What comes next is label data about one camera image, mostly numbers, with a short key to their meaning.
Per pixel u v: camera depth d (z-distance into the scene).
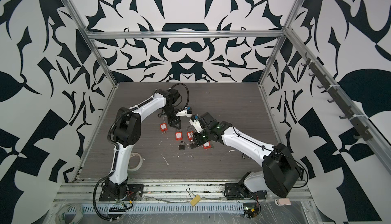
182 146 0.89
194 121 0.75
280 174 0.42
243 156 0.83
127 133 0.57
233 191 0.74
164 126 0.96
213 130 0.62
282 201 0.69
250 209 0.71
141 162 0.83
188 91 0.91
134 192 0.73
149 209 0.78
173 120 0.84
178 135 0.92
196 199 0.72
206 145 0.87
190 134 0.94
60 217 0.66
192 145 0.89
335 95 0.55
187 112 0.85
